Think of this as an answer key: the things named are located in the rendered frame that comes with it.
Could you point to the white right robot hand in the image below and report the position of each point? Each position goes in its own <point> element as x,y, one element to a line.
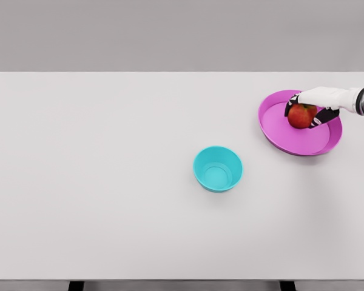
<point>317,95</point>

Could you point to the pink plate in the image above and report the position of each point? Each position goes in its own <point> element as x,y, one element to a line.
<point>279,130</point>

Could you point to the red apple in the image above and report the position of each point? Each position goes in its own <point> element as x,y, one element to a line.
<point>301,116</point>

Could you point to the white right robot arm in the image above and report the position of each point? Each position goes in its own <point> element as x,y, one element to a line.
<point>359,100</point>

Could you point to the blue bowl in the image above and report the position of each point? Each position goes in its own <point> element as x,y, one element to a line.
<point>217,169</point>

